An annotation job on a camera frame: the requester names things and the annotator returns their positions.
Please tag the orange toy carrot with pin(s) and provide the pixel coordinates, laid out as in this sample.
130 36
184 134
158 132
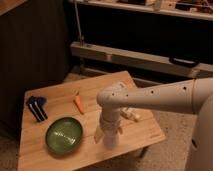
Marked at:
78 103

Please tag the cluttered wall shelf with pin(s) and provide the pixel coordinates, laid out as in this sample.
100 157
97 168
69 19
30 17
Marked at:
142 8

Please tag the metal stand pole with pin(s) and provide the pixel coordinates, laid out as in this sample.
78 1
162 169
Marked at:
81 37

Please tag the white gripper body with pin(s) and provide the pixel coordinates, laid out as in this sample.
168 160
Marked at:
113 127

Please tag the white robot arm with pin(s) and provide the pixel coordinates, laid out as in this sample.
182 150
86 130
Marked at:
192 97

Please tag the green ceramic bowl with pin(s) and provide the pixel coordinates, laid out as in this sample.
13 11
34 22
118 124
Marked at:
64 135

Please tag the white ceramic cup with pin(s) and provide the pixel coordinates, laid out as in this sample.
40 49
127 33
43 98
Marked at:
110 141

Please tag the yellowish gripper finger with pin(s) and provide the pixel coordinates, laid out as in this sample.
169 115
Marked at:
98 134

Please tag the grey case with handle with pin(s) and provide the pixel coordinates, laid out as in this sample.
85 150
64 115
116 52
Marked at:
139 60

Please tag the wooden folding table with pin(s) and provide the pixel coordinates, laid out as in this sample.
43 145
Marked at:
33 154

